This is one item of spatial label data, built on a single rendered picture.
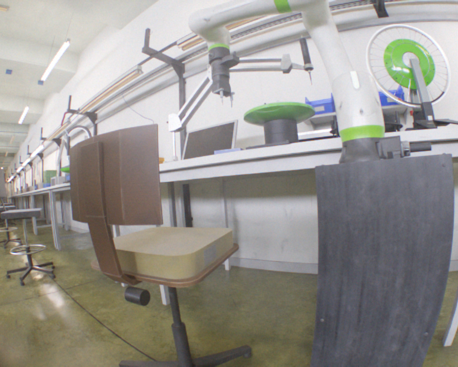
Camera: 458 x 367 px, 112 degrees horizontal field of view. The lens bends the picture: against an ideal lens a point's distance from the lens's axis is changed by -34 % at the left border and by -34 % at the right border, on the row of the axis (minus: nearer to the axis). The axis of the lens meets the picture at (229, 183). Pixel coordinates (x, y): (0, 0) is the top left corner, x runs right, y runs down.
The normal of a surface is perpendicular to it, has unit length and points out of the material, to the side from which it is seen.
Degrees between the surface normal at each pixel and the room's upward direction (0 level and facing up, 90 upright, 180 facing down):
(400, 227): 90
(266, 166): 90
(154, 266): 90
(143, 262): 90
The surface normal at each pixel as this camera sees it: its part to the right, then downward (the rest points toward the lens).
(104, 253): -0.33, 0.17
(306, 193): -0.53, 0.03
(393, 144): -0.68, -0.12
